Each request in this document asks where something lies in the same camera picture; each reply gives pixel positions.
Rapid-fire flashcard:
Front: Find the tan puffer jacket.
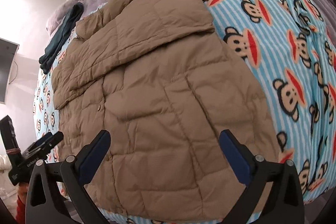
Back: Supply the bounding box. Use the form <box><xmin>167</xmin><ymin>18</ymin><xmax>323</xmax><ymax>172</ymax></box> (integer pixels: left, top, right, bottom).
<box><xmin>52</xmin><ymin>0</ymin><xmax>278</xmax><ymax>223</ymax></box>

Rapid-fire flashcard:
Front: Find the dark wall panel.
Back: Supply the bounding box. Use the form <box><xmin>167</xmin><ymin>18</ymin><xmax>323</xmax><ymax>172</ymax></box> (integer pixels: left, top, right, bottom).
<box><xmin>0</xmin><ymin>39</ymin><xmax>19</xmax><ymax>104</ymax></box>

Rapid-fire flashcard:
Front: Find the left hand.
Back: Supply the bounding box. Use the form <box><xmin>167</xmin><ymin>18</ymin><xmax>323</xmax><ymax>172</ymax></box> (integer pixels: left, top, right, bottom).
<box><xmin>17</xmin><ymin>182</ymin><xmax>29</xmax><ymax>207</ymax></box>

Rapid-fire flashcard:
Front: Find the dark teal folded garment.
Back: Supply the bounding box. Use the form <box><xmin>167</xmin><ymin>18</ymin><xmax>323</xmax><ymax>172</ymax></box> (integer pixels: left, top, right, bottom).
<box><xmin>39</xmin><ymin>2</ymin><xmax>84</xmax><ymax>75</ymax></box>

